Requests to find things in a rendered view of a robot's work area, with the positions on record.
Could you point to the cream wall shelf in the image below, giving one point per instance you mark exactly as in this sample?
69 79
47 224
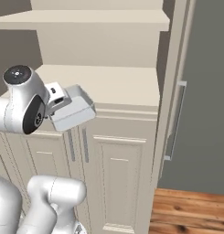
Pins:
86 19

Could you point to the grey tall fridge door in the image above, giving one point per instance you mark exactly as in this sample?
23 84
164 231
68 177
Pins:
199 100

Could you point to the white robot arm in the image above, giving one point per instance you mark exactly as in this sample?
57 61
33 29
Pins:
22 100

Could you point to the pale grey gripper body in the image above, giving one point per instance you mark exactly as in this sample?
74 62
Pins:
74 111

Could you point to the cream cabinet door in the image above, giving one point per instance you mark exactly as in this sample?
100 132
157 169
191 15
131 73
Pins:
121 173
40 158

